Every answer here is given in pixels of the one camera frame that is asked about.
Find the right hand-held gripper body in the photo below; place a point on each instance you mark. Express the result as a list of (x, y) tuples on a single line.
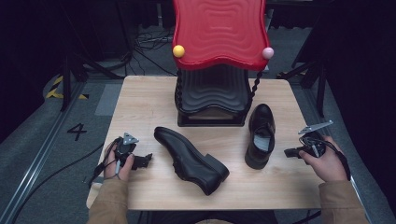
[(313, 141)]

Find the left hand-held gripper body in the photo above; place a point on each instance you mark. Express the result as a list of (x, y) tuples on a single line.
[(124, 150)]

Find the black leather shoe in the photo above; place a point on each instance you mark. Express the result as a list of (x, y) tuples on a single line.
[(190, 161), (261, 137)]

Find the red and black shoe rack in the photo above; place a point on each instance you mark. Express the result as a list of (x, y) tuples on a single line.
[(218, 46)]

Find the person's left hand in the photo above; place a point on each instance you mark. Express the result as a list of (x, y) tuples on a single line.
[(120, 171)]

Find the person's right hand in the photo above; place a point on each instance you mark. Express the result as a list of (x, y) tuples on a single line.
[(327, 165)]

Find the black metal stand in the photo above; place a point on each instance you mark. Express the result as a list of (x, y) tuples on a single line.
[(66, 84), (320, 81)]

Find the yellow and black floor tape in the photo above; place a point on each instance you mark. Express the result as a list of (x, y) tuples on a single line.
[(56, 90)]

